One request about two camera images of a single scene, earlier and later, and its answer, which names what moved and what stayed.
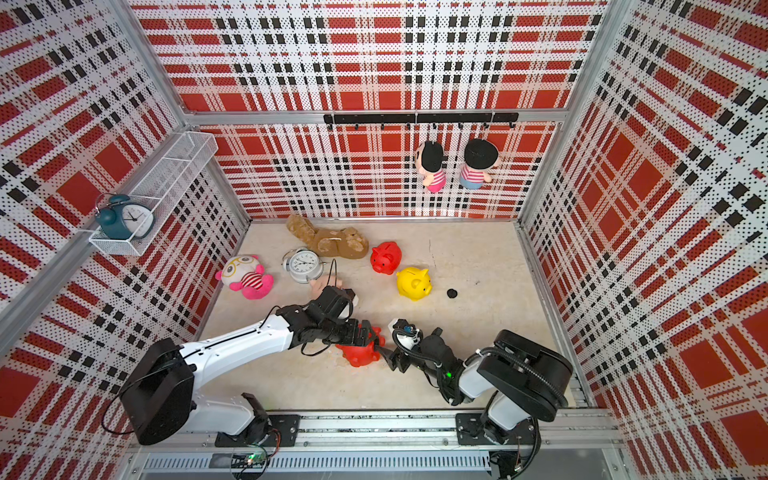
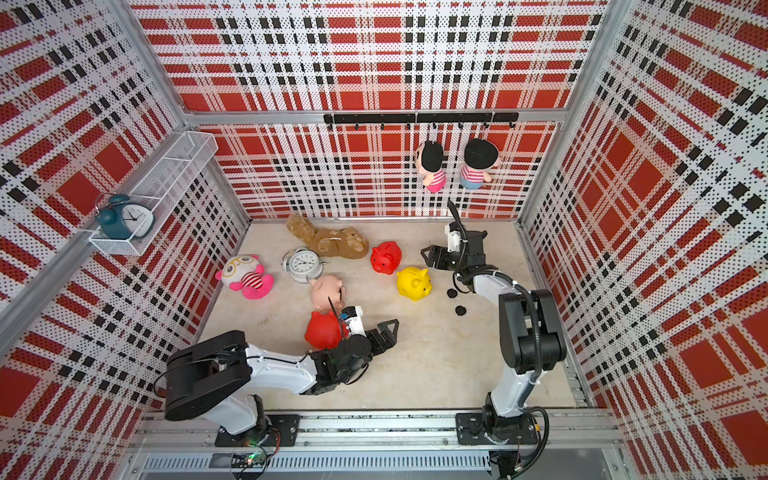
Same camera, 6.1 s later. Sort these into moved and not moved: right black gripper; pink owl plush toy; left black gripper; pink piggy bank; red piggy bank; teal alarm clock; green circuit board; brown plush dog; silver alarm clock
Moved: red piggy bank; right black gripper; left black gripper
Not moved: pink piggy bank; silver alarm clock; teal alarm clock; pink owl plush toy; green circuit board; brown plush dog
